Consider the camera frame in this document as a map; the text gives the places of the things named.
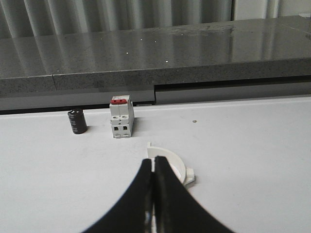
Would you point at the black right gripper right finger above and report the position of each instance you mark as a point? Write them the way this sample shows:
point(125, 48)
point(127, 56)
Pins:
point(176, 211)

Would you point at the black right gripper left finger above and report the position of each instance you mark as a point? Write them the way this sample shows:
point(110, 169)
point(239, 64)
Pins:
point(132, 213)

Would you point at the white half pipe clamp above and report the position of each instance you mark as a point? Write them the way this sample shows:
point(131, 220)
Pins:
point(184, 174)

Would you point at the black cylindrical capacitor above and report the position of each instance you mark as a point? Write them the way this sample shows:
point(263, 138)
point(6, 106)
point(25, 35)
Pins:
point(77, 121)

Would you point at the grey stone counter shelf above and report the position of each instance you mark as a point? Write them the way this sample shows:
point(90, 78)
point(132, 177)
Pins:
point(210, 52)

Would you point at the white circuit breaker red switch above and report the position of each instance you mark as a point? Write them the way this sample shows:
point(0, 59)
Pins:
point(122, 116)

